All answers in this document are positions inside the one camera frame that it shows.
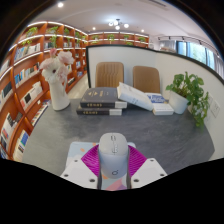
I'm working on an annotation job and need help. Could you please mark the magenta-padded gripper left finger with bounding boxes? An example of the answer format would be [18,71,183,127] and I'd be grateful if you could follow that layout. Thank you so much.
[59,144,101,190]

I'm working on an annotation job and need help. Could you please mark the thick dark hardcover book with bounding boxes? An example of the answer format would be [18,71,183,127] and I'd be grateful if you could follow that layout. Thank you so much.
[79,87,128,110]

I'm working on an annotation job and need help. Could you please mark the window with dark frame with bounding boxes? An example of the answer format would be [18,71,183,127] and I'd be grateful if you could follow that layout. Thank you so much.
[158,35,223,76]

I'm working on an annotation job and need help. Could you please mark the white vase with pink flowers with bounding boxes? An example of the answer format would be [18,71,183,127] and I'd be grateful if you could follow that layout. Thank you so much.
[39,48,76,111]

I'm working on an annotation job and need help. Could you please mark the light grey computer mouse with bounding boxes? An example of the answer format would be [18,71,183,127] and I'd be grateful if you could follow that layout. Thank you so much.
[97,132,130,179]

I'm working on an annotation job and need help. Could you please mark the green plant in white pot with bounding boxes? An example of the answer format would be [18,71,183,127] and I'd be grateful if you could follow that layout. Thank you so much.
[165,71,210,128]

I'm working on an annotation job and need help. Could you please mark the ceiling lights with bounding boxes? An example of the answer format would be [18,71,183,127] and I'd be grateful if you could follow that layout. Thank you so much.
[108,18,130,31]

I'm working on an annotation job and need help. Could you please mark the white wall socket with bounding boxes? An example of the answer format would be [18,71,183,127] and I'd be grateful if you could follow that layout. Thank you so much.
[209,99,221,118]

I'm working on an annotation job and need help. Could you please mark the tan upholstered chair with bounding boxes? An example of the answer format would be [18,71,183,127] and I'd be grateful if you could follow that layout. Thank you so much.
[95,61,125,89]
[132,65,162,94]

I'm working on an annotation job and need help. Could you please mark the thin dark hardcover book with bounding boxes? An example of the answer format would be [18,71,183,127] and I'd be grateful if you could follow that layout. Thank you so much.
[76,106,123,116]

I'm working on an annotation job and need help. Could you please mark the white book with blue cover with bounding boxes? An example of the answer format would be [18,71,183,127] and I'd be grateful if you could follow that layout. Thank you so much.
[144,92,175,116]

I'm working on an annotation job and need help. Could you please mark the thick white book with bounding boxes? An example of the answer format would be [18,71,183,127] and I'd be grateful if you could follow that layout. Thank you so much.
[116,81,155,112]

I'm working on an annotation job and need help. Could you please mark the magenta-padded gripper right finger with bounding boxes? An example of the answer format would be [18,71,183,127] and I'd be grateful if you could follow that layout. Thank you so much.
[127,145,168,190]

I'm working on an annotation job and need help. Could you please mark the orange wooden bookshelf unit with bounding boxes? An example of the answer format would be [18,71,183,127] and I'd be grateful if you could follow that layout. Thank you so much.
[0,20,150,163]

